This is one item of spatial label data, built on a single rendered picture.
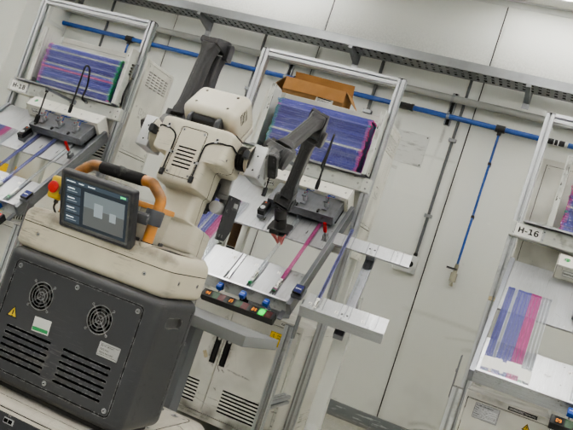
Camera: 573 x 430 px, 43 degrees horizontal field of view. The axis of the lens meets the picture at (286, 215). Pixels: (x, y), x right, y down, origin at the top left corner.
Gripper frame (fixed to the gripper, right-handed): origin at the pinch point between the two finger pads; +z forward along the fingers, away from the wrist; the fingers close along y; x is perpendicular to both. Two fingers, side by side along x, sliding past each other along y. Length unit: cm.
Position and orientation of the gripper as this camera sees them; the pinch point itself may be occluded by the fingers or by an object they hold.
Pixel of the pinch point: (280, 242)
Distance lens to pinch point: 334.0
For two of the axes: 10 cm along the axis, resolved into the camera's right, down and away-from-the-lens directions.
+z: -0.2, 8.0, 6.0
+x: -4.4, 5.3, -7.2
